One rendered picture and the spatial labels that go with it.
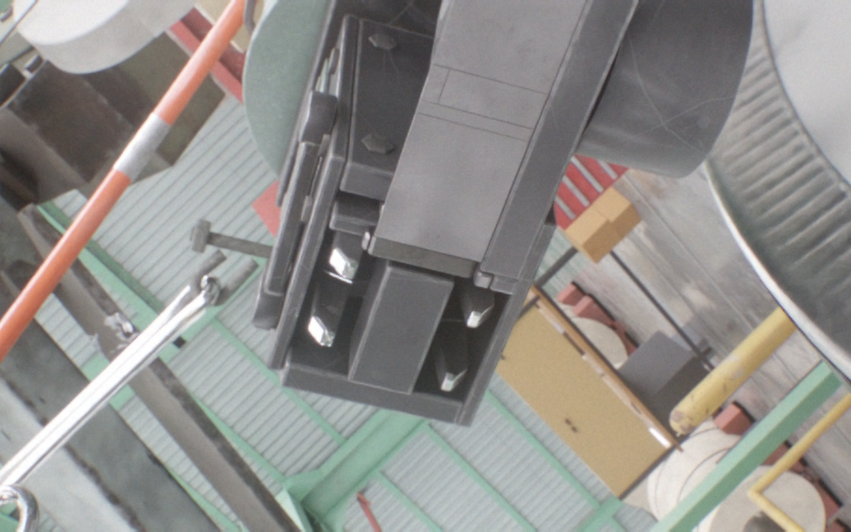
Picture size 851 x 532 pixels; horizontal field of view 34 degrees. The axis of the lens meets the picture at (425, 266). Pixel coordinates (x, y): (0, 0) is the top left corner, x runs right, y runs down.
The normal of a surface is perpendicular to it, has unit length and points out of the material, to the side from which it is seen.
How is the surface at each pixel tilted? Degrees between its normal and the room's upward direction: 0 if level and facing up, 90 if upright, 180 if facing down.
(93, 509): 50
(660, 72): 80
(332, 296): 137
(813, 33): 90
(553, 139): 65
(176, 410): 33
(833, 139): 90
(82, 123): 123
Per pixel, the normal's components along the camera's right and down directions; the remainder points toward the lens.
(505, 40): 0.00, 0.59
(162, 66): 0.65, -0.18
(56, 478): -0.35, 0.54
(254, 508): -0.61, 0.56
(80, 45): -0.05, 0.85
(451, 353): 0.29, -0.77
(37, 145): -0.45, 0.73
